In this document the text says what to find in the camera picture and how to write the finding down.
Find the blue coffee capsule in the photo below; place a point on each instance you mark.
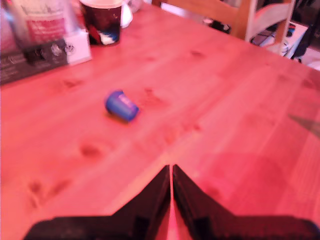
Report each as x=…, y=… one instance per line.
x=121, y=106

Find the cardboard tray box dark print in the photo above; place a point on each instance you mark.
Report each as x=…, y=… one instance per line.
x=37, y=62

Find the dark mug with night print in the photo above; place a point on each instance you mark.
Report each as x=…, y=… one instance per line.
x=102, y=22

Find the wooden chair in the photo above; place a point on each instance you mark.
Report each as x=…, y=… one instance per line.
x=240, y=15

